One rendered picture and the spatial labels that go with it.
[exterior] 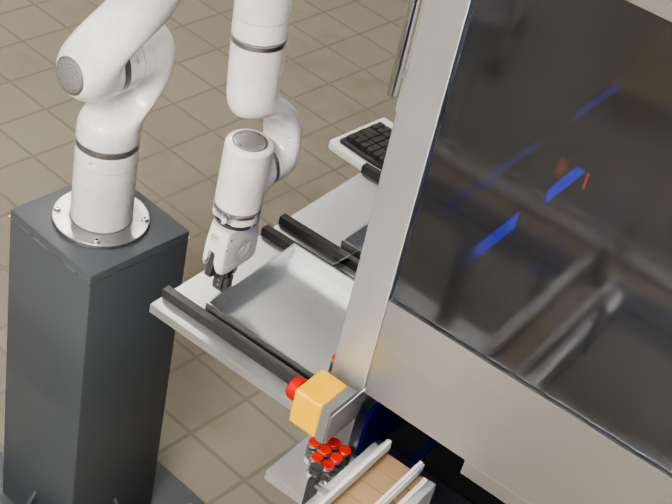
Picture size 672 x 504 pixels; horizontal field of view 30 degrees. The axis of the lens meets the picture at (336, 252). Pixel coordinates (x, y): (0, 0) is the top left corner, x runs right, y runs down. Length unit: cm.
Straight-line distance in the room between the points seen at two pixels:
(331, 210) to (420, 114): 91
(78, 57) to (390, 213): 68
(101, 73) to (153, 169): 196
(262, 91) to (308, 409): 51
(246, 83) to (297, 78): 275
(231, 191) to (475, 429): 58
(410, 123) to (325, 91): 300
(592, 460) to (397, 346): 34
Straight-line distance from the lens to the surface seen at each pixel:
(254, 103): 203
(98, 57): 220
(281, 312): 232
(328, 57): 494
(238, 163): 209
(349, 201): 263
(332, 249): 246
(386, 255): 184
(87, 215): 244
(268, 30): 197
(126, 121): 233
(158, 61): 229
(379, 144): 293
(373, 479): 200
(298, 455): 208
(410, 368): 192
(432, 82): 168
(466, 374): 186
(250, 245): 225
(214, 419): 333
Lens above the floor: 240
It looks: 38 degrees down
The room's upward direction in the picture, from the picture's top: 13 degrees clockwise
